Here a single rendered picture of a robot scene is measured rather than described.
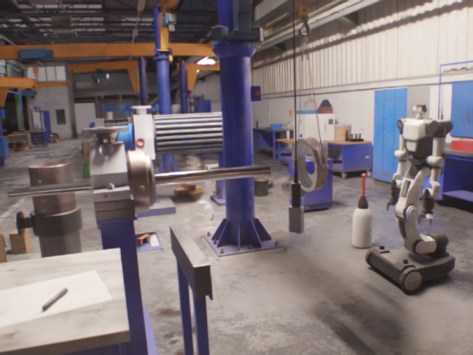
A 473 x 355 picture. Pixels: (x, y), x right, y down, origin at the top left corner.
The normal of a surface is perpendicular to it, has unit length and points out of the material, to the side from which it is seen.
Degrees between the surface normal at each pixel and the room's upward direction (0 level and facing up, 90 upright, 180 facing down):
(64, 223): 90
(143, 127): 90
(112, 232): 90
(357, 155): 90
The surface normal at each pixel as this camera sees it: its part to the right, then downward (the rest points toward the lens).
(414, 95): 0.31, 0.18
